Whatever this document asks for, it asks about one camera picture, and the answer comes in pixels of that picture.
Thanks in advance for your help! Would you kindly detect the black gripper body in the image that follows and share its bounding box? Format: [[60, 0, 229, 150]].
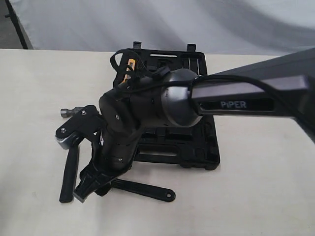
[[78, 137, 133, 197]]

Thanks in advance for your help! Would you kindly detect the steel claw hammer black grip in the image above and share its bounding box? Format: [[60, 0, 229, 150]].
[[59, 132, 84, 204]]

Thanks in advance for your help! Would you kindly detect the adjustable wrench black handle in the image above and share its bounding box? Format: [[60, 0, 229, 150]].
[[111, 179, 176, 202]]

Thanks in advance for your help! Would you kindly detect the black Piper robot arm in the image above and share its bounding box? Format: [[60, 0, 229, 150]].
[[74, 49, 315, 202]]

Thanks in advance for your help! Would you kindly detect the black plastic tool case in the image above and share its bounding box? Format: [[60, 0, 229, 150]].
[[112, 41, 220, 172]]

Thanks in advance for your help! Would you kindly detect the orange utility knife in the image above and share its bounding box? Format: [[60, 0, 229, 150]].
[[122, 59, 136, 83]]

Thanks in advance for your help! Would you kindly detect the black backdrop stand pole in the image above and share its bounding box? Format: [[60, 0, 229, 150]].
[[4, 0, 29, 50]]

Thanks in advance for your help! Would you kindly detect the white backdrop cloth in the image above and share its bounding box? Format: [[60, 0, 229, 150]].
[[11, 0, 315, 55]]

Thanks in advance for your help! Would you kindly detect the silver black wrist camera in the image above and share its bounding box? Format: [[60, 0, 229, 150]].
[[55, 105, 105, 150]]

